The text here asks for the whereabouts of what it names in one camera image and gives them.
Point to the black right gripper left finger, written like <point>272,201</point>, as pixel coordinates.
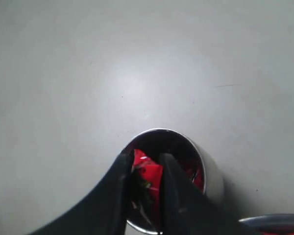
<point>104,210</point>

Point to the red candy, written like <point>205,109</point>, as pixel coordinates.
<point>147,172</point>

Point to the steel bowl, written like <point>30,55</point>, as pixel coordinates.
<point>272,224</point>

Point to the stainless steel cup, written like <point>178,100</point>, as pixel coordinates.
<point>145,213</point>

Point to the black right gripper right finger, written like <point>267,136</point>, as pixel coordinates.
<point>186,211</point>

